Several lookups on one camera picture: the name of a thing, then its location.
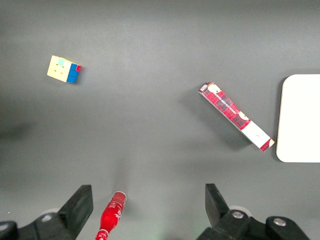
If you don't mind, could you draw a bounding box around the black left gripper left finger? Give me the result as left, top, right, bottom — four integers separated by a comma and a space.
0, 184, 94, 240

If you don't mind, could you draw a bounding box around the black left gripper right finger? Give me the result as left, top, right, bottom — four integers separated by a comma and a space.
196, 183, 311, 240

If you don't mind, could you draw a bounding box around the red plaid cookie box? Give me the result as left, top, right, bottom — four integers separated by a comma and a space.
198, 81, 276, 153

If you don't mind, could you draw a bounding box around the cream plastic tray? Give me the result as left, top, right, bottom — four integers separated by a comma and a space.
275, 73, 320, 164

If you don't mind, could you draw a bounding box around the red cola bottle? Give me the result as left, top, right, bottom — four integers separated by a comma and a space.
94, 190, 127, 240

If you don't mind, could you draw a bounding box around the colourful puzzle cube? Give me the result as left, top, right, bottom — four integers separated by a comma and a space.
46, 55, 82, 84

